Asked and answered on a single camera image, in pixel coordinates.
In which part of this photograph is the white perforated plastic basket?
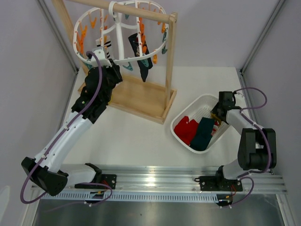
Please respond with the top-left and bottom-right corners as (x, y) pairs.
(170, 94), (230, 154)

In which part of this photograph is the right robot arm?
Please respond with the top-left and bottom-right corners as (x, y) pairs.
(212, 91), (277, 190)

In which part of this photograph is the teal clothespin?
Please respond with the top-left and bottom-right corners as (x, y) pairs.
(122, 62), (133, 71)

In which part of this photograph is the aluminium mounting rail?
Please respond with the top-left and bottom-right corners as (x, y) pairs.
(43, 167), (287, 204)

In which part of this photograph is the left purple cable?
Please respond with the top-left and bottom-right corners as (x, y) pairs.
(20, 51), (113, 207)

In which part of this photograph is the red sock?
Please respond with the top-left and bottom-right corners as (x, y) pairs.
(174, 116), (199, 146)

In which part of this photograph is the wooden hanger stand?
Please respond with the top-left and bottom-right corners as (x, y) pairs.
(52, 0), (177, 124)

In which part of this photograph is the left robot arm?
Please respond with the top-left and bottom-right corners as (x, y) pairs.
(21, 59), (123, 196)

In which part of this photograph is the dark navy patterned sock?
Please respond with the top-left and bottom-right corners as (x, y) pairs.
(128, 33), (153, 82)

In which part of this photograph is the white round clip hanger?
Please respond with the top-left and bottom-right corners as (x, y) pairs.
(71, 0), (170, 67)

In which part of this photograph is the dark teal sock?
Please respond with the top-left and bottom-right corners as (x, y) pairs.
(190, 117), (215, 151)

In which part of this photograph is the white striped sock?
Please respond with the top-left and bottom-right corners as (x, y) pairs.
(95, 35), (114, 59)

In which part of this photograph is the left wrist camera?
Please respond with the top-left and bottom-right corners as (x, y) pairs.
(91, 46), (112, 67)

